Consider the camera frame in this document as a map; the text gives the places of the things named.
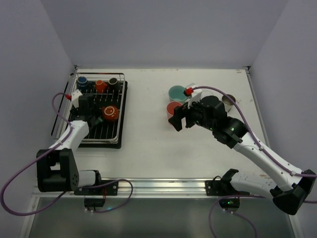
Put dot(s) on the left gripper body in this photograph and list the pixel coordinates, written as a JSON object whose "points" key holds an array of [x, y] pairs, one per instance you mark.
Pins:
{"points": [[91, 118]]}

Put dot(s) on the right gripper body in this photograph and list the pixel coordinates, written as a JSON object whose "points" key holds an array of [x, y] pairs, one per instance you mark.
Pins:
{"points": [[187, 116]]}

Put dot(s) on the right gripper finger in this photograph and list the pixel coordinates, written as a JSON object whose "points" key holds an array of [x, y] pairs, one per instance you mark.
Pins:
{"points": [[176, 122], [179, 112]]}

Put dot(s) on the pink plastic cup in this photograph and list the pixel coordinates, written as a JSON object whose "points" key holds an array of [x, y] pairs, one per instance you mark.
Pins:
{"points": [[170, 109]]}

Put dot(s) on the large green mug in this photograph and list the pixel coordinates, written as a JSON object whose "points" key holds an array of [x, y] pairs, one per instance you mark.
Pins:
{"points": [[176, 93]]}

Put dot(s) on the red smiley mug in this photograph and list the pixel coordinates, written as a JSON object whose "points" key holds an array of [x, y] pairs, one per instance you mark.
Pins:
{"points": [[110, 113]]}

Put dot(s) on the metal tin cup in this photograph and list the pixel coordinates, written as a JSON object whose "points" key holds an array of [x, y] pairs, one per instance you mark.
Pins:
{"points": [[228, 102]]}

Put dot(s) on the small green teacup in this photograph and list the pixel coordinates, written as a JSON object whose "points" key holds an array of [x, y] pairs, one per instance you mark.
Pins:
{"points": [[98, 120]]}

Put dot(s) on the clear glass tumbler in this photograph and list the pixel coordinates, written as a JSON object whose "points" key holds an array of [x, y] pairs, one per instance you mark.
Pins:
{"points": [[206, 93]]}

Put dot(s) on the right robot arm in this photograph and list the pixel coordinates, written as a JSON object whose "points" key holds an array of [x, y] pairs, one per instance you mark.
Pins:
{"points": [[286, 185]]}

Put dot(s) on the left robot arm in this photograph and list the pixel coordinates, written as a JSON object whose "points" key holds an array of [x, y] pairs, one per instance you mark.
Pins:
{"points": [[56, 166]]}

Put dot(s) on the black drip tray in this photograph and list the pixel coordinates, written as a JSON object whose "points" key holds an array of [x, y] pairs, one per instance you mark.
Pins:
{"points": [[103, 133]]}

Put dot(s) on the small orange cup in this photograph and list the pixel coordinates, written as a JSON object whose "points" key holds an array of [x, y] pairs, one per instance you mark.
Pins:
{"points": [[100, 86]]}

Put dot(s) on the blue cup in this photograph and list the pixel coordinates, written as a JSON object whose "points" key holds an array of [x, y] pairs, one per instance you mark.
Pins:
{"points": [[82, 84]]}

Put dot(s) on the black cup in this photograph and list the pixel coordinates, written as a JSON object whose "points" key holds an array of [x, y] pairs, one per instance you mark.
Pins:
{"points": [[114, 84]]}

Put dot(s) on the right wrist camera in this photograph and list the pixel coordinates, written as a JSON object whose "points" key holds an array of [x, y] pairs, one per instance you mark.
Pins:
{"points": [[194, 97]]}

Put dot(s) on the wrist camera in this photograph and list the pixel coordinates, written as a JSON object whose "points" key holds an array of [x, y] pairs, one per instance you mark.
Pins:
{"points": [[194, 97], [75, 98]]}

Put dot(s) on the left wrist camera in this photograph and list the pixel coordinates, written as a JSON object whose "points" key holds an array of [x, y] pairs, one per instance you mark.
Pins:
{"points": [[75, 98]]}

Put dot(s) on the metal wire dish rack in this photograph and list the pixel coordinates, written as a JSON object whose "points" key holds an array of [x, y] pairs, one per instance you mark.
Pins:
{"points": [[105, 134]]}

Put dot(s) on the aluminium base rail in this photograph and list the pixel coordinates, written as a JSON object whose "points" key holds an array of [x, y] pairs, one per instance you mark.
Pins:
{"points": [[165, 188]]}

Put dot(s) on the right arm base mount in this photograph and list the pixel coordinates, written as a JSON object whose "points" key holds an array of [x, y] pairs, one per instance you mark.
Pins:
{"points": [[220, 186]]}

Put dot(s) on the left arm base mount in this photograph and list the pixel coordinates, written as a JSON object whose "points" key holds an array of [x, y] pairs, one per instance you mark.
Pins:
{"points": [[95, 196]]}

